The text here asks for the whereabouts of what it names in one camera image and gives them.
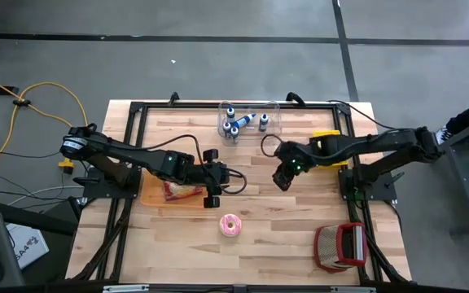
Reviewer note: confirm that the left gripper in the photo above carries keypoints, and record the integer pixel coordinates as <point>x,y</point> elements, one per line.
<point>214,177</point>

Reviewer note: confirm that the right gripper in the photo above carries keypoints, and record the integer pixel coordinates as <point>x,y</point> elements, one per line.
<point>295,156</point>

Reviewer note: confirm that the red snack packet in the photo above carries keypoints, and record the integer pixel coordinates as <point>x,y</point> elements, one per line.
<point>177,191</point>

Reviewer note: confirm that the pink frosted donut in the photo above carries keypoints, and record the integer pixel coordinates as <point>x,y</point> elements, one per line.
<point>236,230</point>

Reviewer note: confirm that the blue tip ink bottle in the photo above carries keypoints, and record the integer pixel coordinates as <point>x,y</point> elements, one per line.
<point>230,111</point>
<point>243,121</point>
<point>263,122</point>

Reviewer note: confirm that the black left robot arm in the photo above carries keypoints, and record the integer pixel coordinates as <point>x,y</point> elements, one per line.
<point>137,156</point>

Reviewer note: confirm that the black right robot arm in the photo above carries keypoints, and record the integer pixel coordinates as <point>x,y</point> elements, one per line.
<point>360,142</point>

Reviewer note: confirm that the clear plastic bin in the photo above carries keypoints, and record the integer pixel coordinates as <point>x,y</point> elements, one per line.
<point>273,134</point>

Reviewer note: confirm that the orange translucent plastic tray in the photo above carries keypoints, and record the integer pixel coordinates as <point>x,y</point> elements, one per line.
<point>153,195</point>

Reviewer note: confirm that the yellow plastic basket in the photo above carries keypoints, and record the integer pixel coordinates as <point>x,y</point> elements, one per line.
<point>328,132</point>

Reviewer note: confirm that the red metal mesh basket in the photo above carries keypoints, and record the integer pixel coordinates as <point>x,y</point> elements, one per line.
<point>328,248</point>

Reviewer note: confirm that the grey metal stand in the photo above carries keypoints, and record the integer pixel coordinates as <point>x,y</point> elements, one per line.
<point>462,191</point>

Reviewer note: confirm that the white printed booklet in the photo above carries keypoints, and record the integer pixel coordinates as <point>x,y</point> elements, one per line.
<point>31,252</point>

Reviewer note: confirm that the silver metal bracket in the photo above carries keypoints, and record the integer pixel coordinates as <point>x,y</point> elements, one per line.
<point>352,289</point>
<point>124,288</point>

